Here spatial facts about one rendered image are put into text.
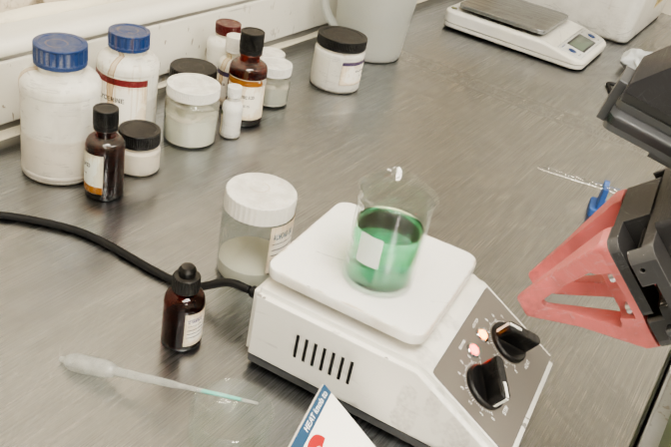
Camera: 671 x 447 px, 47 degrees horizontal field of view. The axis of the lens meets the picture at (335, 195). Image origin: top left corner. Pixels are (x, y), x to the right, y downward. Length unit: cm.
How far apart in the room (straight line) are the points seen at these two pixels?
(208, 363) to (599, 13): 119
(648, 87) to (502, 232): 44
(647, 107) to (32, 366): 42
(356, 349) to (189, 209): 28
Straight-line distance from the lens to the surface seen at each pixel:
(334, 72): 103
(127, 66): 81
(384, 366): 52
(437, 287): 55
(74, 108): 73
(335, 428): 52
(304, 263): 54
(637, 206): 45
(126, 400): 56
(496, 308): 60
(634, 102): 41
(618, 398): 67
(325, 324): 53
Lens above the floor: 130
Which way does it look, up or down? 30 degrees down
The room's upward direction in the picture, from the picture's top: 12 degrees clockwise
